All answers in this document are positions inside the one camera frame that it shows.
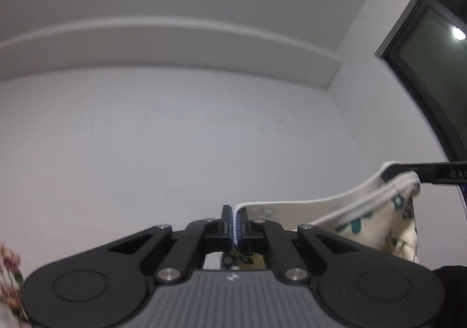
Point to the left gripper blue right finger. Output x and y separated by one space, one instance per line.
249 234

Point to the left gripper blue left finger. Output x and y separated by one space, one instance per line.
218 235

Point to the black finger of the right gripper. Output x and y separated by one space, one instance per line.
446 173

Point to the cream teal flower garment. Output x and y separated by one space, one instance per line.
378 213

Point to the dark window frame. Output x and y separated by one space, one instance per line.
426 50

